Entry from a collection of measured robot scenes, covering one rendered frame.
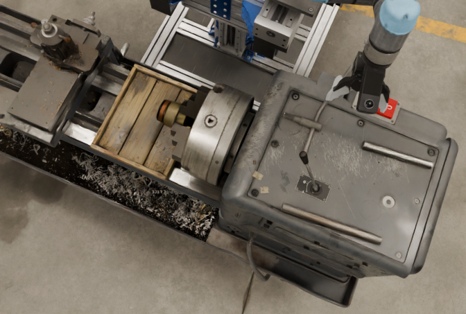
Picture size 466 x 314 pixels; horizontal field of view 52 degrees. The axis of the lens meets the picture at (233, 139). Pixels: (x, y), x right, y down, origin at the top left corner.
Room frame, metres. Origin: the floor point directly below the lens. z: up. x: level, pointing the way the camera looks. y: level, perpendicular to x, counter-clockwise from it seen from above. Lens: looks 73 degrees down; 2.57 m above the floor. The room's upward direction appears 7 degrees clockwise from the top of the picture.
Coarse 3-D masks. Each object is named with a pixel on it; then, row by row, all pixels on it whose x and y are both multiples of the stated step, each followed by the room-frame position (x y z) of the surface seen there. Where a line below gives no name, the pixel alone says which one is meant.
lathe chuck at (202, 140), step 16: (208, 96) 0.54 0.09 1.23; (224, 96) 0.55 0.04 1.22; (240, 96) 0.57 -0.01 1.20; (208, 112) 0.49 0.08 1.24; (224, 112) 0.49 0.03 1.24; (192, 128) 0.44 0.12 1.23; (208, 128) 0.44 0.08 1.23; (192, 144) 0.39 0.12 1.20; (208, 144) 0.40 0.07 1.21; (192, 160) 0.36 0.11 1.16; (208, 160) 0.36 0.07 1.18
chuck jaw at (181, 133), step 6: (174, 126) 0.48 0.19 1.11; (180, 126) 0.48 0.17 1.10; (174, 132) 0.46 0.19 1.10; (180, 132) 0.46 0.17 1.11; (186, 132) 0.46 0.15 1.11; (174, 138) 0.43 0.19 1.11; (180, 138) 0.44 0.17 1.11; (186, 138) 0.44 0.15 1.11; (174, 144) 0.42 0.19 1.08; (180, 144) 0.42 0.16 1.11; (174, 150) 0.39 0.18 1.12; (180, 150) 0.39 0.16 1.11; (174, 156) 0.38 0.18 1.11; (180, 156) 0.38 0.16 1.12; (186, 168) 0.35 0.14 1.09
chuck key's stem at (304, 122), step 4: (284, 112) 0.50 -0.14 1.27; (284, 116) 0.49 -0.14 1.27; (288, 116) 0.49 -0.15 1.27; (292, 116) 0.49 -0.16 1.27; (296, 116) 0.49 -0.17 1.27; (296, 120) 0.48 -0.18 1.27; (300, 120) 0.48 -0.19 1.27; (304, 120) 0.49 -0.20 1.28; (308, 120) 0.49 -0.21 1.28; (300, 124) 0.47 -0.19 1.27; (304, 124) 0.47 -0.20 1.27; (308, 124) 0.47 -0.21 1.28; (312, 124) 0.48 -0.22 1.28; (316, 124) 0.48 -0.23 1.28; (320, 124) 0.48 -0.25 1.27; (316, 128) 0.47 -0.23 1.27; (320, 128) 0.47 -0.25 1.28
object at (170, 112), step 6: (162, 102) 0.55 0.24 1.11; (168, 102) 0.55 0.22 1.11; (174, 102) 0.56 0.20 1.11; (162, 108) 0.53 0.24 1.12; (168, 108) 0.53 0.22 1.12; (174, 108) 0.53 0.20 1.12; (162, 114) 0.51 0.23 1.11; (168, 114) 0.51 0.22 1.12; (174, 114) 0.51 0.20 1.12; (180, 114) 0.52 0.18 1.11; (162, 120) 0.50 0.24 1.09; (168, 120) 0.49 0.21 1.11; (174, 120) 0.49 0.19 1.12; (180, 120) 0.50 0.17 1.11; (186, 120) 0.52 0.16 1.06
